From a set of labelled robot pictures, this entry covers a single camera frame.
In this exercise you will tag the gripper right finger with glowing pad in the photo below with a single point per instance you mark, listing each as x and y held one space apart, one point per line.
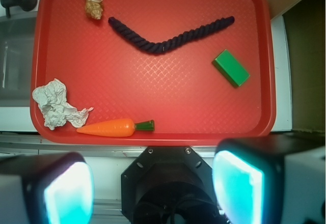
278 178

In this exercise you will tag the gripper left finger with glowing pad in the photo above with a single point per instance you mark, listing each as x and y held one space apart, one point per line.
52 188

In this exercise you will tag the green rectangular block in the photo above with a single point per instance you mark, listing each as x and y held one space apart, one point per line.
234 72

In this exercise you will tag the orange toy carrot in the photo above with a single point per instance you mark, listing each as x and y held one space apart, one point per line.
116 128

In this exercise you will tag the crumpled white paper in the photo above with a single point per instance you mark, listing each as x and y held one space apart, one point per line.
52 103

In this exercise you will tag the red plastic tray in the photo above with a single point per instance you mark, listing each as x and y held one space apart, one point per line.
189 100

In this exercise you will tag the tan seashell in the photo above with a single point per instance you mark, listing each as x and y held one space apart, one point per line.
94 9

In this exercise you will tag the black octagonal mount plate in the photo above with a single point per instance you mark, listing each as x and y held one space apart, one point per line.
169 185

